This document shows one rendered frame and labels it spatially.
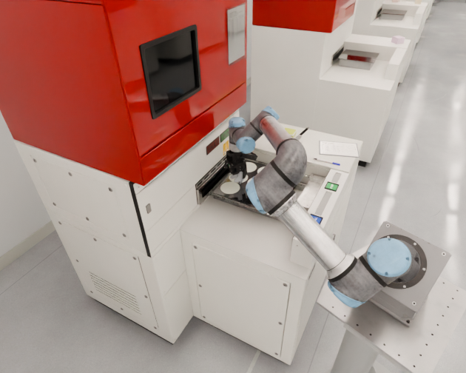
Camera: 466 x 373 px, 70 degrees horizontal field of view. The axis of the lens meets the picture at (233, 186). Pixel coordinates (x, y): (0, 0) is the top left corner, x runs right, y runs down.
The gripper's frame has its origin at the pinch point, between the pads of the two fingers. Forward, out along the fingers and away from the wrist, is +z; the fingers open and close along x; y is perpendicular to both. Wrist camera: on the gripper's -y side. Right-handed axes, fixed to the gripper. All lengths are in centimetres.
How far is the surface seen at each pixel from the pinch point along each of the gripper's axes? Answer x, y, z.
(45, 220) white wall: -134, 95, 78
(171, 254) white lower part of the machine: 7, 46, 19
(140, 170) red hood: 16, 54, -38
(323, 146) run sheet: 7, -52, -6
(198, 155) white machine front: -5.9, 19.8, -20.2
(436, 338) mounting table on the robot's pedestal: 102, -9, 9
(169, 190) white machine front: 4.5, 40.4, -15.4
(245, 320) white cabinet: 35, 23, 59
